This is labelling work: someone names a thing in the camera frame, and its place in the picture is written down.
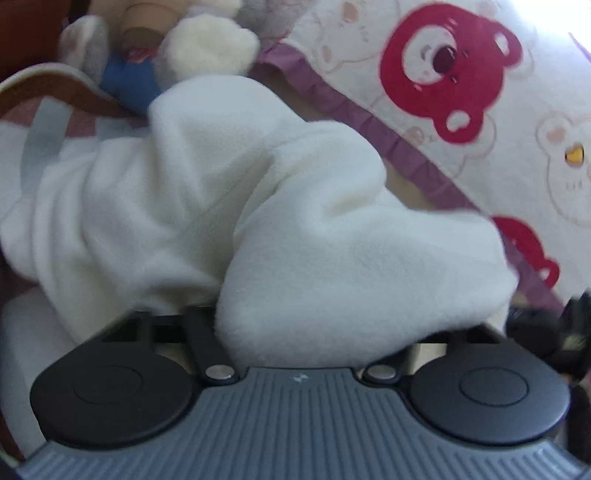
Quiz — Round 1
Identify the bear print bed quilt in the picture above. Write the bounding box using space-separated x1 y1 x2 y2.
259 1 590 309

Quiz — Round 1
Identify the checkered pink grey rug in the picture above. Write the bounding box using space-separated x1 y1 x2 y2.
1 63 147 215

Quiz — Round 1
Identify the grey rabbit plush toy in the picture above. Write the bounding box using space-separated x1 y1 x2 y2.
58 1 308 115

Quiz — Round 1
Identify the white fleece garment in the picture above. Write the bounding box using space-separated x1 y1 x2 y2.
1 76 518 368

